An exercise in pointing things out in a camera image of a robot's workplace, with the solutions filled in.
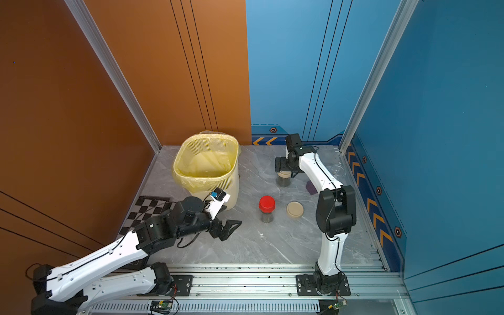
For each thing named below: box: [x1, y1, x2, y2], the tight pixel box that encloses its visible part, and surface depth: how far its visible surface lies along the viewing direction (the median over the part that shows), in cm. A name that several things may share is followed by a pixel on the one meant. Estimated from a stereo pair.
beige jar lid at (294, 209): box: [286, 200, 304, 218], surface depth 94 cm
